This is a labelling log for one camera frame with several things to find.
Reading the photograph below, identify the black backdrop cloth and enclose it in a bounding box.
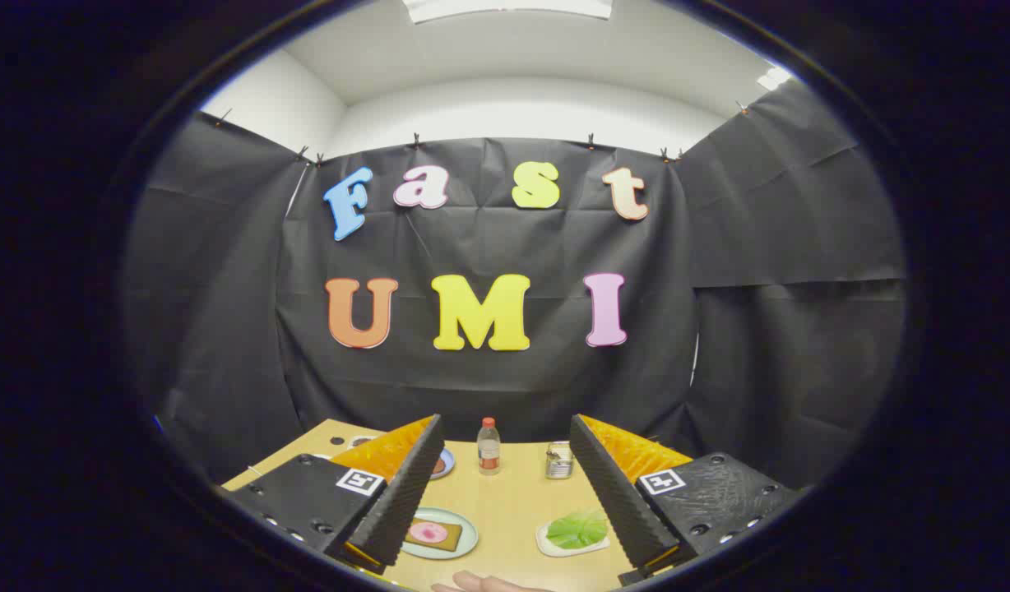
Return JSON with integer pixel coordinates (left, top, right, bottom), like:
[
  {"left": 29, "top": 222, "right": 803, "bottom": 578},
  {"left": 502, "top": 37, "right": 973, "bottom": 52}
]
[{"left": 123, "top": 78, "right": 909, "bottom": 494}]

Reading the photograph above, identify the small white dish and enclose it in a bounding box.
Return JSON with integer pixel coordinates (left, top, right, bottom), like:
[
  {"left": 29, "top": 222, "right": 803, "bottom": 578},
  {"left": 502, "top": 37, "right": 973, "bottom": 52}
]
[{"left": 535, "top": 514, "right": 611, "bottom": 558}]

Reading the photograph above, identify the green lettuce leaf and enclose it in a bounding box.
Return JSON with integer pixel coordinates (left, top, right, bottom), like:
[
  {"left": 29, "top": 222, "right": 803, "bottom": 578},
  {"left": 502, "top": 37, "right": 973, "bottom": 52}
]
[{"left": 546, "top": 510, "right": 609, "bottom": 550}]

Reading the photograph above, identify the flat brown bread slice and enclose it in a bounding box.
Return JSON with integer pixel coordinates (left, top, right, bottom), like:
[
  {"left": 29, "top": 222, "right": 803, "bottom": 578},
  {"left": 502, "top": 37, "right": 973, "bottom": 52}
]
[{"left": 405, "top": 520, "right": 463, "bottom": 552}]

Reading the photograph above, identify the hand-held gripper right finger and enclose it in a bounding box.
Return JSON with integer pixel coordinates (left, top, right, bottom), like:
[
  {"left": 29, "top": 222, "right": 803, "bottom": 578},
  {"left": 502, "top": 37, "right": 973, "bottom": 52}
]
[{"left": 569, "top": 414, "right": 802, "bottom": 586}]

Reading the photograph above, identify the clear plastic bottle red cap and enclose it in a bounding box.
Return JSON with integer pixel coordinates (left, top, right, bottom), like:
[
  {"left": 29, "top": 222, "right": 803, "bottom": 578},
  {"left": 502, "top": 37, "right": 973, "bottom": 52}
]
[{"left": 477, "top": 417, "right": 501, "bottom": 476}]

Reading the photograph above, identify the pale green plate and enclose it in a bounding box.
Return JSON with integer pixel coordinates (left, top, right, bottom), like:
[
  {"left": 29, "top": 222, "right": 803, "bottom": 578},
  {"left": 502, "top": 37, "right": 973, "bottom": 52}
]
[{"left": 402, "top": 507, "right": 479, "bottom": 561}]

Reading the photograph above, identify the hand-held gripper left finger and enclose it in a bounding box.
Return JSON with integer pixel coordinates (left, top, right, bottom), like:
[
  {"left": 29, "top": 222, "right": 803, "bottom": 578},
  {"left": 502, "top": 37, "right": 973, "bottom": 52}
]
[{"left": 225, "top": 414, "right": 445, "bottom": 575}]

